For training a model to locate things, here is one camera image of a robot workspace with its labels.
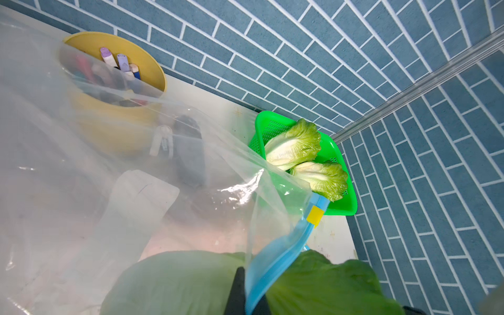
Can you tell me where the purple marker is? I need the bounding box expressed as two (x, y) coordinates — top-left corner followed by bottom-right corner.
(100, 47), (119, 69)

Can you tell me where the yellow pen cup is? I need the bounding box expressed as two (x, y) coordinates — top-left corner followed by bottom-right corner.
(58, 31), (166, 156)

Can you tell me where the grey fabric case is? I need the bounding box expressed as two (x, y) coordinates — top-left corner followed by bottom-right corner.
(173, 115), (206, 188)

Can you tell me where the blue marker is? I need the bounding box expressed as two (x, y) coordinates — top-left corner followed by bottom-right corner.
(129, 63), (141, 80)

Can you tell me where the clear zipper bag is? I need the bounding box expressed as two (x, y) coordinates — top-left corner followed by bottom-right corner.
(1, 14), (328, 314)

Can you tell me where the chinese cabbage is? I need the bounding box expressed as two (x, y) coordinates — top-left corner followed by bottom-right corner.
(265, 119), (321, 171)
(100, 250), (405, 314)
(290, 161), (349, 202)

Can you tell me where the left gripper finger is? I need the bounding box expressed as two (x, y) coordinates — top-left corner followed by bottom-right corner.
(223, 266), (272, 315)

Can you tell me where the green plastic basket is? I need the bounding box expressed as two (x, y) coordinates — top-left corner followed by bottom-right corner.
(249, 111), (358, 216)

